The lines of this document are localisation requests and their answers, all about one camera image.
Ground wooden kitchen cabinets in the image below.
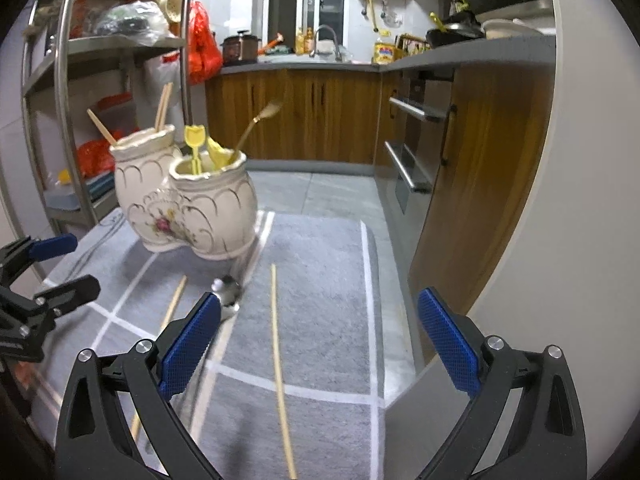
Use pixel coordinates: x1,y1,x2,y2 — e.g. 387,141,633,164
205,62,557,366

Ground clear plastic bag dark contents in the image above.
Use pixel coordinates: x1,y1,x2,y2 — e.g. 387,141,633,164
95,1,173,46

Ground cream floral ceramic utensil holder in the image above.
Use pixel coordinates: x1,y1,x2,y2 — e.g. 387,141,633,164
110,124,259,262

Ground yellow plastic fork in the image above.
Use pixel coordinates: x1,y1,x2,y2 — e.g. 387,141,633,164
183,125,208,175

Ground black wok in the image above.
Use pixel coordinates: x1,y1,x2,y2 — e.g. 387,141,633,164
426,12,486,47

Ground wooden chopstick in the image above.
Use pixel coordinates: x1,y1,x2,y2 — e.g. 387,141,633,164
153,85,168,133
130,275,189,445
159,81,174,133
270,263,299,480
86,108,121,148

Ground metal shelf rack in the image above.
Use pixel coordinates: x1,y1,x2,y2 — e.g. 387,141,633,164
19,0,207,233

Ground glass door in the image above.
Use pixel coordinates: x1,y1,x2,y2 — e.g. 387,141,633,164
254,0,357,56

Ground yellow plastic spoon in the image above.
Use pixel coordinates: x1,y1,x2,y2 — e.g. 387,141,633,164
206,136,234,171

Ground dark pressure cooker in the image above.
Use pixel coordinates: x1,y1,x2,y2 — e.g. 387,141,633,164
221,31,262,67

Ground yellow cooking oil bottle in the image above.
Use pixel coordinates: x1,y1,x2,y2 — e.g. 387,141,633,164
372,35,397,66

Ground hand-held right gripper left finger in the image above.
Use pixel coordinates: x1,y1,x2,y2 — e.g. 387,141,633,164
55,291,225,480

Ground hanging orange plastic bag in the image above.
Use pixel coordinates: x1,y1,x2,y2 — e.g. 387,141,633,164
187,0,224,86

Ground orange plastic bag on shelf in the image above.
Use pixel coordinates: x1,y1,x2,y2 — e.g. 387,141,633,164
76,140,117,179

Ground silver metal spoon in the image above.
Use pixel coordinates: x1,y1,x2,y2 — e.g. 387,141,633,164
210,252,261,322

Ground grey kitchen countertop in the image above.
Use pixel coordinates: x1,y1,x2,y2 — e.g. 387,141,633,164
220,35,557,77

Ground grey mat with white lines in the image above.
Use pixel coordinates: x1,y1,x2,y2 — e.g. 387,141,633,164
27,209,387,480

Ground blue lid storage box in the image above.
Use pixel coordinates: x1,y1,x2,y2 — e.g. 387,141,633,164
45,172,119,211

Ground beige plastic colander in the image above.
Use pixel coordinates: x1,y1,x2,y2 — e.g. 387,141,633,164
156,0,185,25

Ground white plastic bag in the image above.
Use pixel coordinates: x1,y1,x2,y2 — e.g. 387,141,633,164
143,51,184,126

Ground chrome kitchen faucet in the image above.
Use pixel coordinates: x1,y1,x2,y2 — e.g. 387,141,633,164
311,25,345,63

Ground built-in oven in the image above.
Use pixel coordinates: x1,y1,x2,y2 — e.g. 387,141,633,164
384,69,457,217

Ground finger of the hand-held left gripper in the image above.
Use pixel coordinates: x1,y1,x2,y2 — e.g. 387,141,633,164
0,274,102,362
0,233,79,287

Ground white cooking pot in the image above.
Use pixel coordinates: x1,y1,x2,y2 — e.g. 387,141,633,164
481,18,546,41

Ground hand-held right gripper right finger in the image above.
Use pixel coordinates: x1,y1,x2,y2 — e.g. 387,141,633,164
414,287,588,480

